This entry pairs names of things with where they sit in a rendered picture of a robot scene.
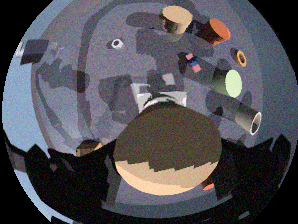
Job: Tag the pale green cylinder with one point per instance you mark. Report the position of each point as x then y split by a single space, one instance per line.
228 82

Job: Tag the orange ring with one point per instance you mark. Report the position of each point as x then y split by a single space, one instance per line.
239 62

